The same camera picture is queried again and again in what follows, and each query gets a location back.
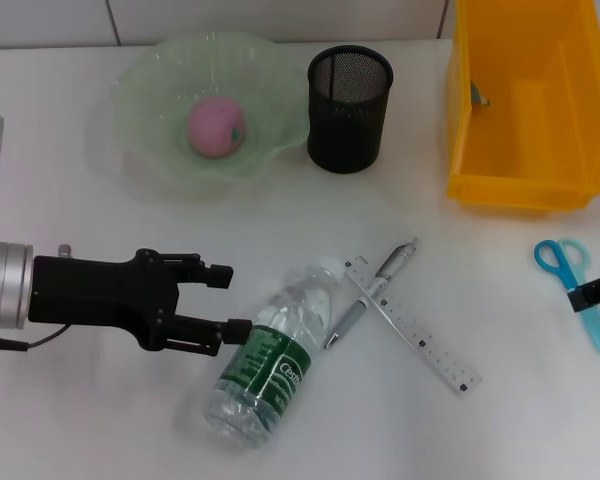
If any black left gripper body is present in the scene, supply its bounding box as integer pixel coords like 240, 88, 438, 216
27, 247, 182, 351

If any clear green-label water bottle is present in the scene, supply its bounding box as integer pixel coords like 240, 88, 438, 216
203, 254, 345, 450

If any pink toy peach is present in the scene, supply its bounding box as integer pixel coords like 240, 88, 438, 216
187, 97, 248, 159

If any silver grey pen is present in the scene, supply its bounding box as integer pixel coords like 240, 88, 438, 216
323, 236, 421, 351

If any clear plastic ruler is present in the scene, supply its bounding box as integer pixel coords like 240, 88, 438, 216
339, 253, 484, 400

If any black mesh pen holder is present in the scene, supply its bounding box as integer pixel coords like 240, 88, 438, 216
306, 44, 395, 175

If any green glass fruit bowl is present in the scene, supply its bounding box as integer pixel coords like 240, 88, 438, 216
110, 31, 312, 202

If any yellow plastic bin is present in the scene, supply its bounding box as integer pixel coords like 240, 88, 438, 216
445, 0, 600, 215

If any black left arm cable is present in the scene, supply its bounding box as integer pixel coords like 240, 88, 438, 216
0, 323, 72, 352

